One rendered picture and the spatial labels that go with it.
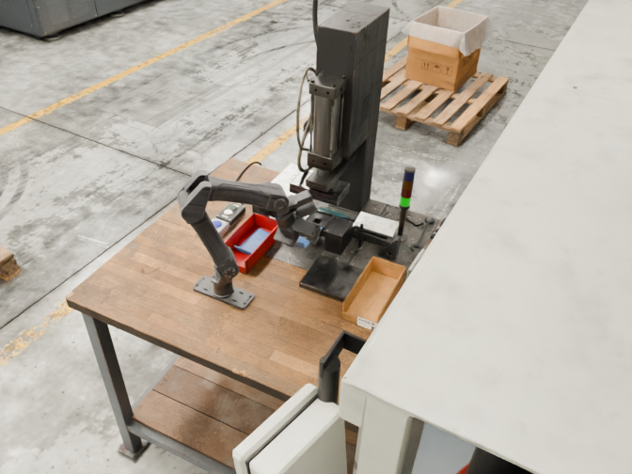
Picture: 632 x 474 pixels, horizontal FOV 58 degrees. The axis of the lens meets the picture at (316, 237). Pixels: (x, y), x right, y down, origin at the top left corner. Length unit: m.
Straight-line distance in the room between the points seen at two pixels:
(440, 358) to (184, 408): 1.85
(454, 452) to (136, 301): 1.06
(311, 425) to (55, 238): 3.05
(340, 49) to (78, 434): 1.92
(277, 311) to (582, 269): 1.13
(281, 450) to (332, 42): 1.24
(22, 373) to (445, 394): 2.59
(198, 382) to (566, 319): 1.93
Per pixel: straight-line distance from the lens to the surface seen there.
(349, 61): 1.78
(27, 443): 2.83
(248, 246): 2.05
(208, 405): 2.46
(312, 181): 1.89
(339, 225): 2.03
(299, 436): 0.89
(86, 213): 3.96
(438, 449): 1.49
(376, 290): 1.91
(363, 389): 0.66
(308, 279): 1.90
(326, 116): 1.78
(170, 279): 1.97
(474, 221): 0.92
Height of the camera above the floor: 2.22
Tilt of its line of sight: 39 degrees down
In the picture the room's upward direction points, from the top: 2 degrees clockwise
